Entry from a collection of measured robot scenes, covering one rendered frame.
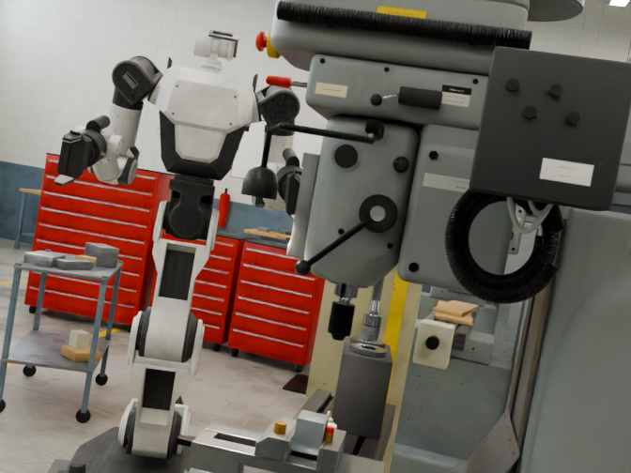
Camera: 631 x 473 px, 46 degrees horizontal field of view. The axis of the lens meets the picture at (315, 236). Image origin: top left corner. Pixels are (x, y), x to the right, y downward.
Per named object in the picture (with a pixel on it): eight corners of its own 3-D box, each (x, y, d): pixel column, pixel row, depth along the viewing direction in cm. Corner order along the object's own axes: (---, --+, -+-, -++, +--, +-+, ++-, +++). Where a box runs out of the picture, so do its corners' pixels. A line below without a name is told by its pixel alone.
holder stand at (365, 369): (329, 430, 174) (343, 347, 173) (332, 405, 196) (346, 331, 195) (379, 440, 173) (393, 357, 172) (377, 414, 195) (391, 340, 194)
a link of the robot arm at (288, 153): (267, 197, 195) (263, 186, 206) (307, 200, 197) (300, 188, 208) (270, 156, 191) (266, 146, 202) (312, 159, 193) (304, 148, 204)
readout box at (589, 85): (468, 188, 106) (495, 42, 105) (468, 190, 115) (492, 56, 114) (613, 211, 102) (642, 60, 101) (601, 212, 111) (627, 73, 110)
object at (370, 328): (357, 337, 190) (361, 314, 190) (375, 339, 191) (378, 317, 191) (361, 341, 186) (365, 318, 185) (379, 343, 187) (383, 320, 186)
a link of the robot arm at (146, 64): (119, 97, 224) (128, 53, 220) (147, 105, 225) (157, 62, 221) (107, 103, 213) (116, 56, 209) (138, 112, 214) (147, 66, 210)
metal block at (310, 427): (290, 450, 132) (296, 418, 132) (297, 440, 138) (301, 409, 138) (318, 456, 131) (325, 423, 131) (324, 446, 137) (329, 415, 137)
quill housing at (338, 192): (293, 276, 139) (321, 109, 138) (314, 269, 160) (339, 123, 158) (392, 295, 136) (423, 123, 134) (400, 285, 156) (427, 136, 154)
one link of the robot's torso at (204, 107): (143, 171, 236) (161, 59, 234) (248, 189, 240) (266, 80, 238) (131, 169, 206) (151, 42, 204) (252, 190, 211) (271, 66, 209)
